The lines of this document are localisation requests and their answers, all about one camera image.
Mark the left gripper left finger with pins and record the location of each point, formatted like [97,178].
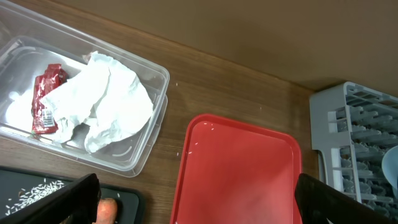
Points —
[76,203]

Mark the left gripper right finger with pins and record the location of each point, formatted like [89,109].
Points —
[320,203]

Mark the orange carrot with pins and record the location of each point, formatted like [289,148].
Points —
[107,211]

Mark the white rice pile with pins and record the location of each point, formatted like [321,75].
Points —
[28,196]

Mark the large light blue plate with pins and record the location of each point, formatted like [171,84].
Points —
[389,166]

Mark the grey dishwasher rack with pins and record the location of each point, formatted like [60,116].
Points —
[352,127]

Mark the clear plastic waste bin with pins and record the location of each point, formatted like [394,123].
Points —
[29,43]

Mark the black rectangular tray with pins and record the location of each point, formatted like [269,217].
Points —
[131,203]

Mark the red crumpled wrapper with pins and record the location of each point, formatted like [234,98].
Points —
[52,78]

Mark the red serving tray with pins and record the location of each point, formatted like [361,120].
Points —
[234,172]

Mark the crumpled white paper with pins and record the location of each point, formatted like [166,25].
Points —
[107,96]

